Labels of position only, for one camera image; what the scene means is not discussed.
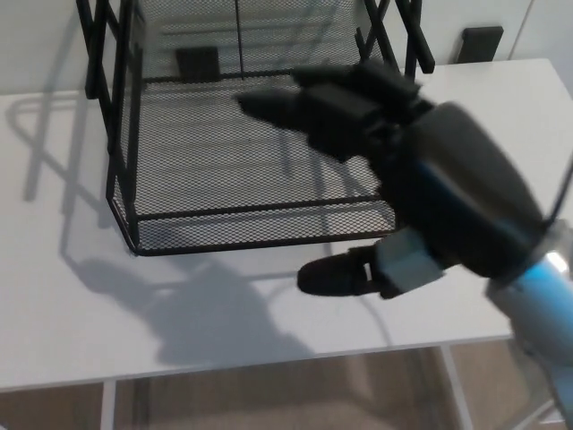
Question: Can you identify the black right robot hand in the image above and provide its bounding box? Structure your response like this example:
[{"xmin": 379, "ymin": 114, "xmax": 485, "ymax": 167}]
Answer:
[{"xmin": 235, "ymin": 61, "xmax": 560, "ymax": 302}]

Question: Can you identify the white desk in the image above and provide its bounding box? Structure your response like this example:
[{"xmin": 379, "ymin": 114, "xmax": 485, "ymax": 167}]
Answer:
[{"xmin": 0, "ymin": 57, "xmax": 573, "ymax": 430}]

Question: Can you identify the white cabinet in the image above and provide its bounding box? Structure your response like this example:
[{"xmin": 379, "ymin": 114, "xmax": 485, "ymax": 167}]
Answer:
[{"xmin": 0, "ymin": 0, "xmax": 573, "ymax": 98}]

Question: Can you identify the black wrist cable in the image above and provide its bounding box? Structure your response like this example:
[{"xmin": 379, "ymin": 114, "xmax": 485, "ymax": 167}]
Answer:
[{"xmin": 542, "ymin": 154, "xmax": 573, "ymax": 230}]

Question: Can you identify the black wall socket right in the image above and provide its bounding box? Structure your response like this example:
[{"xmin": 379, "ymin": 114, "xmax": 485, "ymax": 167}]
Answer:
[{"xmin": 456, "ymin": 26, "xmax": 505, "ymax": 63}]

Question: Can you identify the black wall socket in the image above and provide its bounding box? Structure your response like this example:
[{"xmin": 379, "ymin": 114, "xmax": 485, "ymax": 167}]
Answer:
[
  {"xmin": 175, "ymin": 47, "xmax": 220, "ymax": 82},
  {"xmin": 456, "ymin": 26, "xmax": 505, "ymax": 63}
]

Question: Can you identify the black wall socket left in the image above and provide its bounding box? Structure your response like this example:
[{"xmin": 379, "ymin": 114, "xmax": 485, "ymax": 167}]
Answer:
[{"xmin": 175, "ymin": 47, "xmax": 220, "ymax": 82}]

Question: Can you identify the black wire file rack frame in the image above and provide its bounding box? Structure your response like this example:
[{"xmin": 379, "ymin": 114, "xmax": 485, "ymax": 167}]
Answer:
[{"xmin": 75, "ymin": 0, "xmax": 436, "ymax": 256}]

